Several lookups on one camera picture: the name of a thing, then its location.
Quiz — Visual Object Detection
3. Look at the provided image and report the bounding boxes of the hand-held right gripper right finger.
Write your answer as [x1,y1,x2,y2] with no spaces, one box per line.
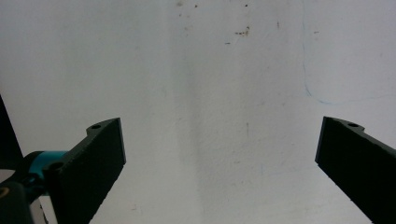
[315,116,396,224]

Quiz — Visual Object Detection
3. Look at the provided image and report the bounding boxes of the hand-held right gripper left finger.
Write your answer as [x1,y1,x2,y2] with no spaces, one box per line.
[43,117,127,224]

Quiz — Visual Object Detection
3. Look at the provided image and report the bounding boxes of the dark cloth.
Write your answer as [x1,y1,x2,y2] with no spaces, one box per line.
[0,94,24,171]

